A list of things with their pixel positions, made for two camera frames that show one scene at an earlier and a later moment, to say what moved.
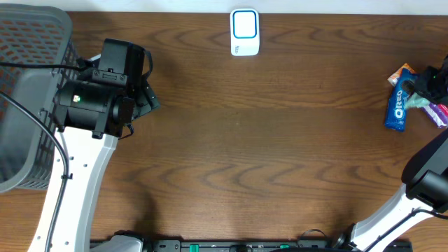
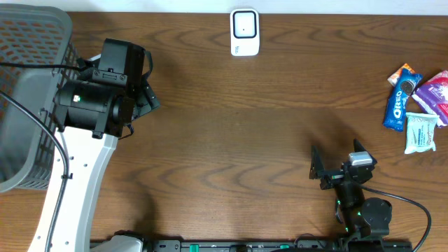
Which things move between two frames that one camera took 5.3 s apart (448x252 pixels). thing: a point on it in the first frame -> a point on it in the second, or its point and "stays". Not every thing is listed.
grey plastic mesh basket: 36,33 stays
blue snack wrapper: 404,87 stays
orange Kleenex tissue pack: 394,77 stays
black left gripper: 149,99 stays
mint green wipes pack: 416,101 -> 421,132
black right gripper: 423,85 -> 337,176
